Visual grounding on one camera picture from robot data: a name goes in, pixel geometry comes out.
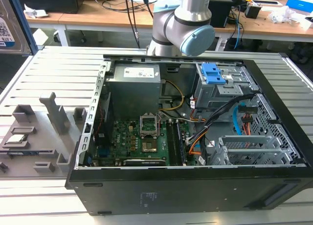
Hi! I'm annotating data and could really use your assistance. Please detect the coloured power wire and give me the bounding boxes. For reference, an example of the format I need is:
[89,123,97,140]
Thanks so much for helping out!
[241,113,256,136]

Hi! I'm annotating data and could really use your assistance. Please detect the black sleeved cable bundle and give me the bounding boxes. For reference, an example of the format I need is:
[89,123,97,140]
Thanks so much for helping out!
[187,94,256,147]

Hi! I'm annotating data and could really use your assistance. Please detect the orange wires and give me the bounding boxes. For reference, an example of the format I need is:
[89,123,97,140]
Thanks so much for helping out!
[188,136,205,158]

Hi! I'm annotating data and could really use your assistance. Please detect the blue cable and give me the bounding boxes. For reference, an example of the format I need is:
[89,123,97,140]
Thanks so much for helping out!
[233,21,244,50]

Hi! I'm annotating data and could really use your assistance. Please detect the black PC case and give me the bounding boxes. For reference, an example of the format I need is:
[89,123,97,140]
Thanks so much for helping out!
[65,53,313,216]

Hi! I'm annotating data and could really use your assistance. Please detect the grey plastic parts rack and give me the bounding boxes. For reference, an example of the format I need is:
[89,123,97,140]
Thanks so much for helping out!
[0,92,88,178]

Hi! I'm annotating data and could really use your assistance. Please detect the blue and white box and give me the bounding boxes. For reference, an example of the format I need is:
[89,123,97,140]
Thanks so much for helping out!
[286,0,313,15]

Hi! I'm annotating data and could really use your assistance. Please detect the crumpled clear plastic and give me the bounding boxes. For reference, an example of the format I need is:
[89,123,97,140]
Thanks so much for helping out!
[268,5,308,24]

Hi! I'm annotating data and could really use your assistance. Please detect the black RAM slot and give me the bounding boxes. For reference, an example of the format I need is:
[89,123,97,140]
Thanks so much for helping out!
[167,120,177,166]

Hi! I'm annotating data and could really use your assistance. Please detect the crumpled white paper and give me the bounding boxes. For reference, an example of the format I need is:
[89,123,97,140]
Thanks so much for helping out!
[23,3,49,18]

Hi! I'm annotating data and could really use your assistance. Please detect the CPU socket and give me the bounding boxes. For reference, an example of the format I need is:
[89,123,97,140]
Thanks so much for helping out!
[140,137,159,154]

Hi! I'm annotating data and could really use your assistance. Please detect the grey power supply unit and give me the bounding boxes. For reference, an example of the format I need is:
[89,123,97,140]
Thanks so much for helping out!
[105,63,162,111]

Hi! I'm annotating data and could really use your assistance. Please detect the black graphics card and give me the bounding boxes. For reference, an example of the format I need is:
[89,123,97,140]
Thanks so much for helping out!
[123,157,170,166]

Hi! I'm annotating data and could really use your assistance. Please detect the blue plastic drive latch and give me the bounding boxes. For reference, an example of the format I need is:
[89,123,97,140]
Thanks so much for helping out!
[206,73,226,85]
[201,63,222,78]

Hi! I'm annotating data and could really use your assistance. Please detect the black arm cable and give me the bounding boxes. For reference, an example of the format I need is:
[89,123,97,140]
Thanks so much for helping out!
[124,0,142,49]

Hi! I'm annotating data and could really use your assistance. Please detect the hard disk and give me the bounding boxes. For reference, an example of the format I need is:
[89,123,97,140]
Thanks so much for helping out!
[0,0,39,56]

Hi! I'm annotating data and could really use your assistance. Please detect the metal socket cover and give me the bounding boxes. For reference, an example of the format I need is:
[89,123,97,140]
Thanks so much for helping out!
[139,114,160,139]

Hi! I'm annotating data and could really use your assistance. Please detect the dark RAM stick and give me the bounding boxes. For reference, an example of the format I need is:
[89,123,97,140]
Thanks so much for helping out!
[3,150,55,155]
[175,121,186,166]

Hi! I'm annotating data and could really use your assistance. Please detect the wooden desk with clutter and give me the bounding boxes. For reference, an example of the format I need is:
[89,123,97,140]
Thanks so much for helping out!
[212,0,313,44]

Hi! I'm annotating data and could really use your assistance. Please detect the yellow power wires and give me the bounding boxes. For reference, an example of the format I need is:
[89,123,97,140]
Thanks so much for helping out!
[158,80,185,112]

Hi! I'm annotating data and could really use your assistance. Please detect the silver CPU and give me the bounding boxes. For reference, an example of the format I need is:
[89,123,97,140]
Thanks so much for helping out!
[4,134,27,144]

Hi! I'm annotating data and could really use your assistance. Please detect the large black computer box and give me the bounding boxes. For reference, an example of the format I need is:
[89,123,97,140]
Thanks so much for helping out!
[16,0,84,14]

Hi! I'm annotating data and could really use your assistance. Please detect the long wooden desk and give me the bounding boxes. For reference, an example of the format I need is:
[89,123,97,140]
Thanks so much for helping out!
[24,0,157,48]

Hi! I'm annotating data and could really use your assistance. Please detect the small black and yellow box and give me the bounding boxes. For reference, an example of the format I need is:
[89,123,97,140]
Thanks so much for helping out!
[245,2,262,19]

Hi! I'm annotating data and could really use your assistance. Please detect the metal optical drive cage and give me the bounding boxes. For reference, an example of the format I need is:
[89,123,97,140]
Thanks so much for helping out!
[195,63,259,111]

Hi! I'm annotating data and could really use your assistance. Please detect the blue data wire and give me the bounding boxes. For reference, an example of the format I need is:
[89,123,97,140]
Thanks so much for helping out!
[233,104,258,138]

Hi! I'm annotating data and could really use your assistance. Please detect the green motherboard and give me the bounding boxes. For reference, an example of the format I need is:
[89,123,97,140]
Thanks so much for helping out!
[94,118,194,166]

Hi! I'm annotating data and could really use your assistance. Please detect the metal disk bay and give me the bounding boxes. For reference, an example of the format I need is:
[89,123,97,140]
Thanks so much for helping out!
[209,135,303,166]

